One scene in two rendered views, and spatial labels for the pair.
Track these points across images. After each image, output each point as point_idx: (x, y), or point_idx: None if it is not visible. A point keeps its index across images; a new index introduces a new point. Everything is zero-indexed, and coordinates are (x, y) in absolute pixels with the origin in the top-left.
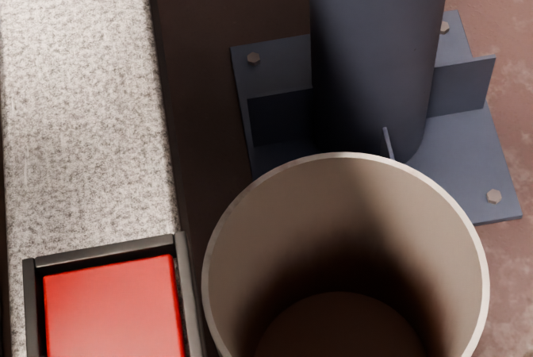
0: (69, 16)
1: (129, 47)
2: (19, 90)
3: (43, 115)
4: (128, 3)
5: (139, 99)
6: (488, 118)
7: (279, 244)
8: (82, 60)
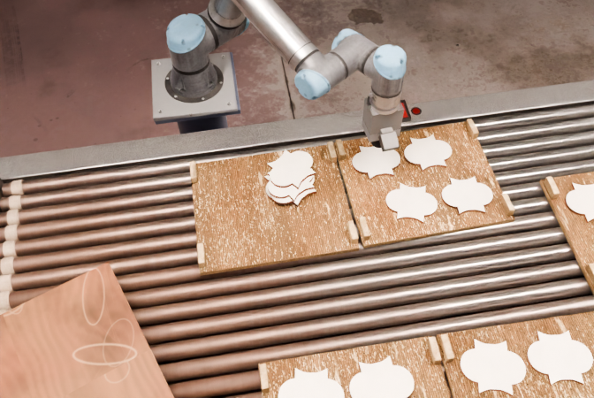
0: (336, 124)
1: (343, 115)
2: (352, 129)
3: (357, 126)
4: (333, 116)
5: (354, 113)
6: None
7: None
8: (346, 121)
